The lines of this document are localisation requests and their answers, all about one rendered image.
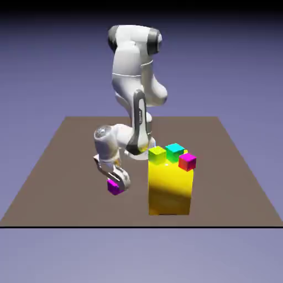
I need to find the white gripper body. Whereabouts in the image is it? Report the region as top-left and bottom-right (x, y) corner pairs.
(93, 155), (131, 191)

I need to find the small yellow-green cube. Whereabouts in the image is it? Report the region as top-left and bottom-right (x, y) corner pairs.
(148, 145), (167, 166)

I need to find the small cyan cube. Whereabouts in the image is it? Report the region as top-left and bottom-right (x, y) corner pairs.
(165, 143), (186, 164)

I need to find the small magenta and red cube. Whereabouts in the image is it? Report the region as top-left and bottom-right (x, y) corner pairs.
(178, 153), (197, 172)

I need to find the large yellow box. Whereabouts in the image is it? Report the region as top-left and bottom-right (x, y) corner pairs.
(148, 149), (195, 216)

